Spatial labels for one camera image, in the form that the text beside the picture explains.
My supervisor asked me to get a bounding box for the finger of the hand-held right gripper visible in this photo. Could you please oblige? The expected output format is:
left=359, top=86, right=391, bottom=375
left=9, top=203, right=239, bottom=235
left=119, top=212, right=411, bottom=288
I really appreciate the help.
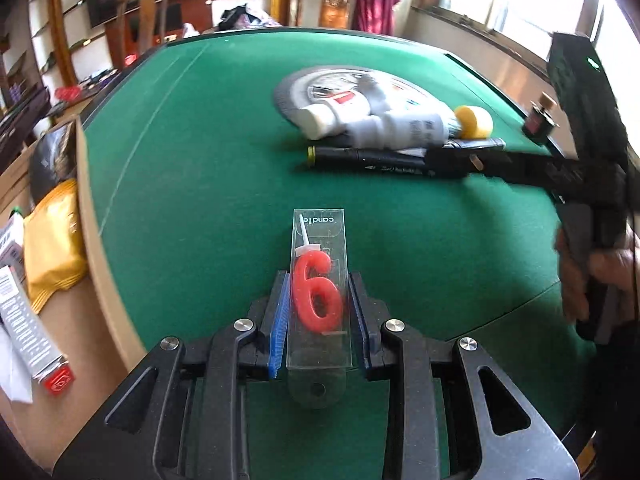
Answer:
left=425, top=147, right=557, bottom=190

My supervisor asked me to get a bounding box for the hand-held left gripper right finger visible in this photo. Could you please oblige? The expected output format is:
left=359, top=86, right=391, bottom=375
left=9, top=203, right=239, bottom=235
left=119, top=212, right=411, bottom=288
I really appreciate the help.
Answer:
left=347, top=271, right=581, bottom=480

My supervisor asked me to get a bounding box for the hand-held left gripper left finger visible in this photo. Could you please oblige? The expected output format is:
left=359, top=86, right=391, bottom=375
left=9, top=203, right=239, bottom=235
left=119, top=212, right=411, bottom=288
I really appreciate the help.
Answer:
left=52, top=270, right=293, bottom=480

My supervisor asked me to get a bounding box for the red number candle packet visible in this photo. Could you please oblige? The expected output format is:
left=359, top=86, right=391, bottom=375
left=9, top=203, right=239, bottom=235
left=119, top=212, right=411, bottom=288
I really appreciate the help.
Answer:
left=286, top=207, right=357, bottom=411

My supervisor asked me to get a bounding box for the thick black marker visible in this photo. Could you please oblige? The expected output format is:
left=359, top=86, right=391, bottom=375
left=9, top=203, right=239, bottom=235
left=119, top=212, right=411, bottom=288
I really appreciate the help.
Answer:
left=306, top=145, right=441, bottom=179

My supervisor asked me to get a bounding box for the white pill bottle red label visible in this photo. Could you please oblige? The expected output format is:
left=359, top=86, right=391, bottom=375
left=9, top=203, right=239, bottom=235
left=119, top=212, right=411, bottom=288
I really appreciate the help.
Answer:
left=297, top=94, right=373, bottom=141

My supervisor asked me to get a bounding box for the cardboard box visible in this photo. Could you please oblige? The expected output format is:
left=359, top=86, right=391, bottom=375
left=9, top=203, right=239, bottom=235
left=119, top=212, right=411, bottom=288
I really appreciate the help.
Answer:
left=0, top=115, right=146, bottom=461

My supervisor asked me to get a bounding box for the black packet gold pattern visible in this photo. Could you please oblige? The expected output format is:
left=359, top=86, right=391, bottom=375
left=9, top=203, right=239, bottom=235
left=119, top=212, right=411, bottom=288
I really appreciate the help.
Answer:
left=27, top=125, right=78, bottom=201

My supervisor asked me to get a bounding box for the person's right hand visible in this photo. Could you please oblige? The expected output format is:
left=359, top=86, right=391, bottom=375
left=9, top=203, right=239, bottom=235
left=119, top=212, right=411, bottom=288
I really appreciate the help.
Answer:
left=589, top=246, right=640, bottom=293

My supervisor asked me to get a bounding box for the dark perfume bottle wooden cap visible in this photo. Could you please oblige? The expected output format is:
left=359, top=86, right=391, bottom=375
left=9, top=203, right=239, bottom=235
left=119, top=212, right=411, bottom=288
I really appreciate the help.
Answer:
left=521, top=91, right=558, bottom=138

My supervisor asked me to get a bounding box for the tall white bottle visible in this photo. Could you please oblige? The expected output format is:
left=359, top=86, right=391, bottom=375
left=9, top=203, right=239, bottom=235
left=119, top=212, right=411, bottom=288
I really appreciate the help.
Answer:
left=347, top=110, right=451, bottom=148

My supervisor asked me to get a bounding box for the maroon cloth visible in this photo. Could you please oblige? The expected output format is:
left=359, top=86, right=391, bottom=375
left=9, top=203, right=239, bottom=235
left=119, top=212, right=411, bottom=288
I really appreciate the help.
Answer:
left=354, top=0, right=402, bottom=36

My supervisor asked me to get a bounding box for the round table control panel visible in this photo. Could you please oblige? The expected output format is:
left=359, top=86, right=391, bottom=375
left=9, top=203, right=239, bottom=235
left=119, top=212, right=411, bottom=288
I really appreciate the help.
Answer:
left=274, top=66, right=451, bottom=128

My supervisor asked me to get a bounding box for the grey white box red end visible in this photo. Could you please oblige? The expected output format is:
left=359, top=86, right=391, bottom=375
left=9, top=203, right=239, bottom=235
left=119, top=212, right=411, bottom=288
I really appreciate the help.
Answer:
left=0, top=265, right=76, bottom=397

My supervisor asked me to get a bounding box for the small white medicine box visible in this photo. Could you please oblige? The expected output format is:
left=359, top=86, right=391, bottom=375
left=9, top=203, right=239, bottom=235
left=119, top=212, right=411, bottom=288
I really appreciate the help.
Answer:
left=0, top=212, right=26, bottom=267

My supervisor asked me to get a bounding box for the low wooden cabinet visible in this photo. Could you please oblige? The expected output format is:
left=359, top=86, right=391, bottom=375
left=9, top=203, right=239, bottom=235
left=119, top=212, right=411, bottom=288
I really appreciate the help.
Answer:
left=50, top=67, right=126, bottom=116

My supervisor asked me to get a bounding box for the pile of clothes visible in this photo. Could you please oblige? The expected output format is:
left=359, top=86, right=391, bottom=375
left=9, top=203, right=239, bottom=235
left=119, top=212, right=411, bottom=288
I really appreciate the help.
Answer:
left=218, top=4, right=283, bottom=31

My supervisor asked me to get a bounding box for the wooden wall shelving unit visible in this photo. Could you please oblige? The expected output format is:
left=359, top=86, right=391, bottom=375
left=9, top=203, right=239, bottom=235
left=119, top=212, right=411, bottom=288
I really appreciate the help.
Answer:
left=0, top=0, right=296, bottom=101

